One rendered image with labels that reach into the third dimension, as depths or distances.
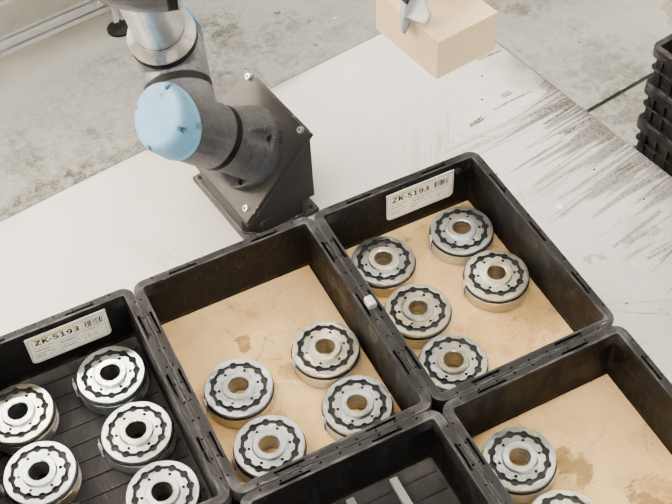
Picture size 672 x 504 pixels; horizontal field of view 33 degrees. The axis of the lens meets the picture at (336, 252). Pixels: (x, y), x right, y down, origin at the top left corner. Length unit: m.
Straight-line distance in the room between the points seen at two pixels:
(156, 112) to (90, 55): 1.77
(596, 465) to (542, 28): 2.16
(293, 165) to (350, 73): 0.44
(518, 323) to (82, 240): 0.82
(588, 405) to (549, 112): 0.77
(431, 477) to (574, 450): 0.21
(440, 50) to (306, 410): 0.59
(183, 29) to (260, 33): 1.73
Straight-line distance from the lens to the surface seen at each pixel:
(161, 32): 1.82
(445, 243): 1.82
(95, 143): 3.32
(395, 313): 1.73
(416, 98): 2.29
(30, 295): 2.05
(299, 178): 2.00
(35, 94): 3.53
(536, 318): 1.77
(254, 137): 1.93
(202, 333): 1.77
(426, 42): 1.79
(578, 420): 1.68
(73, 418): 1.72
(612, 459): 1.65
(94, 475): 1.66
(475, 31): 1.81
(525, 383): 1.61
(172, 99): 1.84
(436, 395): 1.56
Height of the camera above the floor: 2.24
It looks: 50 degrees down
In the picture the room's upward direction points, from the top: 4 degrees counter-clockwise
